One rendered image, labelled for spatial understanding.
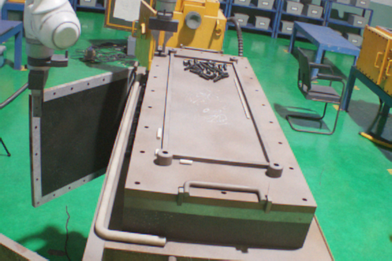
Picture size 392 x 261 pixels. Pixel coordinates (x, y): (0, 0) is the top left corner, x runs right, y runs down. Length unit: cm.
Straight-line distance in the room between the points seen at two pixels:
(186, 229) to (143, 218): 11
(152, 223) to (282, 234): 32
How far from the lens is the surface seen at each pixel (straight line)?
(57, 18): 110
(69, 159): 213
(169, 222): 105
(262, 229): 108
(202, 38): 397
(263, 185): 110
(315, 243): 118
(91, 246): 104
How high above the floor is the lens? 191
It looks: 22 degrees down
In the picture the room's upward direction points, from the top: 9 degrees clockwise
